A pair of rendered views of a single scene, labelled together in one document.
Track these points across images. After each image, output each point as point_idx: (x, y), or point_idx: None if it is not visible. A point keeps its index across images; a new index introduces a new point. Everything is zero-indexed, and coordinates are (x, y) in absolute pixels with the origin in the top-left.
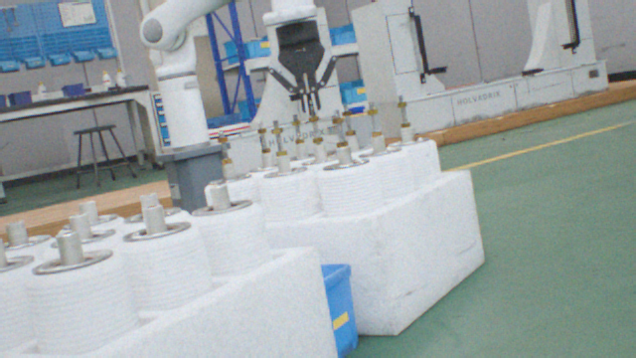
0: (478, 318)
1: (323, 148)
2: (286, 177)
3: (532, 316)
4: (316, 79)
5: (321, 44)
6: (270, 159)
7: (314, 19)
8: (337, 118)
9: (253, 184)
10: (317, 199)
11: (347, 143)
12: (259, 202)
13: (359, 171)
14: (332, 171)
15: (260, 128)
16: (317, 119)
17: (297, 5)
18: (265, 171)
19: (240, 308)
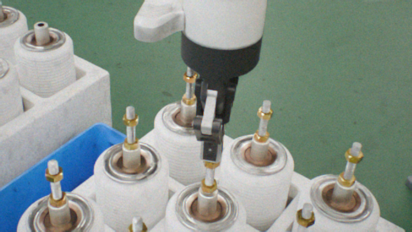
0: None
1: (200, 198)
2: (97, 162)
3: None
4: (222, 123)
5: (206, 88)
6: (253, 148)
7: (201, 44)
8: (45, 170)
9: (168, 141)
10: (111, 214)
11: (51, 203)
12: (171, 161)
13: (18, 231)
14: (37, 201)
15: (259, 108)
16: (204, 165)
17: (183, 2)
18: (228, 150)
19: None
